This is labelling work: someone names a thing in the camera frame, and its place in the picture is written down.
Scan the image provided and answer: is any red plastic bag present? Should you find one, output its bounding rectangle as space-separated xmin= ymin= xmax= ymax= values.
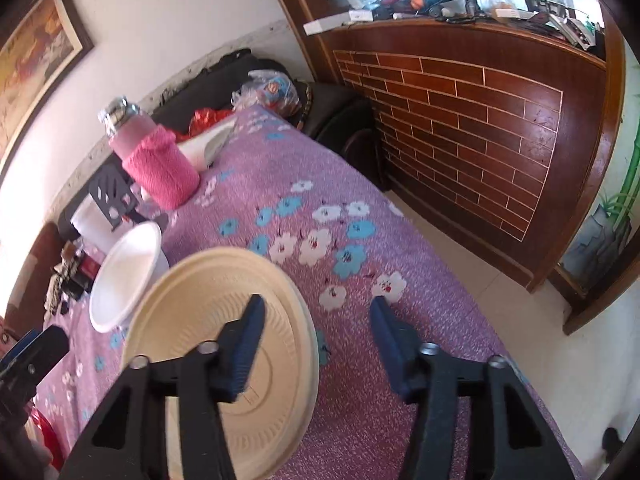
xmin=175 ymin=108 xmax=236 ymax=143

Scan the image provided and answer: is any wooden brick-pattern cabinet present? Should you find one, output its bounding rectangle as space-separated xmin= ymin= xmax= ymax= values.
xmin=257 ymin=0 xmax=626 ymax=336

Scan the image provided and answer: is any purple floral tablecloth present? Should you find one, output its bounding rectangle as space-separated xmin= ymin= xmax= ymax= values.
xmin=35 ymin=105 xmax=586 ymax=480

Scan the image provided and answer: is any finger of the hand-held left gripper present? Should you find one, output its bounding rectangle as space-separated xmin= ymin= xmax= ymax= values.
xmin=0 ymin=326 xmax=70 ymax=406

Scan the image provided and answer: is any black slotted spatula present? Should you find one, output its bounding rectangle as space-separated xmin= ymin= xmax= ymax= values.
xmin=89 ymin=162 xmax=138 ymax=232

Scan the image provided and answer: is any small white bowl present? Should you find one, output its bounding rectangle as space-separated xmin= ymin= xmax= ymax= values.
xmin=89 ymin=221 xmax=171 ymax=335

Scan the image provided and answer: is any framed painting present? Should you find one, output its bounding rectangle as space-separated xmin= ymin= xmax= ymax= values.
xmin=0 ymin=0 xmax=95 ymax=166

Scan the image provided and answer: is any large red glass plate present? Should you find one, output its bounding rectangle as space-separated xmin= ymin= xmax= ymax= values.
xmin=30 ymin=405 xmax=68 ymax=471

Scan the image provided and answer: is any clear plastic bag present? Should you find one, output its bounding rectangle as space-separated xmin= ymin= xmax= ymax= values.
xmin=231 ymin=70 xmax=301 ymax=118

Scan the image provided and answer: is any white plastic cup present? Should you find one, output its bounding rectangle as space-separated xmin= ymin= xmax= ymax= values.
xmin=175 ymin=122 xmax=236 ymax=171

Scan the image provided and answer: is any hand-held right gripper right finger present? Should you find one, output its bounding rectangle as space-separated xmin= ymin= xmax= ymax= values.
xmin=369 ymin=297 xmax=576 ymax=480

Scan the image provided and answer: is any white flat box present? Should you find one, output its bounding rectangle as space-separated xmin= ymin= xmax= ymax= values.
xmin=303 ymin=14 xmax=373 ymax=37

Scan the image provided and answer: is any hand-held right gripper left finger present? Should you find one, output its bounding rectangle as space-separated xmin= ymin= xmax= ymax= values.
xmin=60 ymin=294 xmax=267 ymax=480

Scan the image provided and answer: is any black pump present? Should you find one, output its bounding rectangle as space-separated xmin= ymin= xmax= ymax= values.
xmin=59 ymin=270 xmax=93 ymax=302

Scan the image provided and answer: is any black sofa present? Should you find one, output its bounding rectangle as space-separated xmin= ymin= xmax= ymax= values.
xmin=57 ymin=49 xmax=386 ymax=241

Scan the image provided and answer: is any pink bottle with knit sleeve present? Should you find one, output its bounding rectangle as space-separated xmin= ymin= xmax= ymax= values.
xmin=97 ymin=97 xmax=201 ymax=211

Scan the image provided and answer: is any cream ribbed bowl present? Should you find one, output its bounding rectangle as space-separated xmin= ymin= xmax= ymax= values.
xmin=121 ymin=247 xmax=320 ymax=480

